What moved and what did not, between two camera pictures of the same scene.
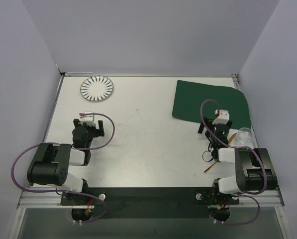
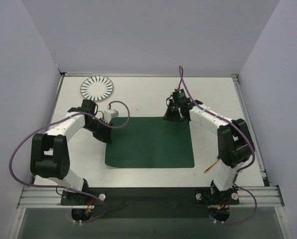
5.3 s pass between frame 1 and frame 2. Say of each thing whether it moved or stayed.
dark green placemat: moved
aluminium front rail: stayed
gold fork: stayed
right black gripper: moved
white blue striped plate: stayed
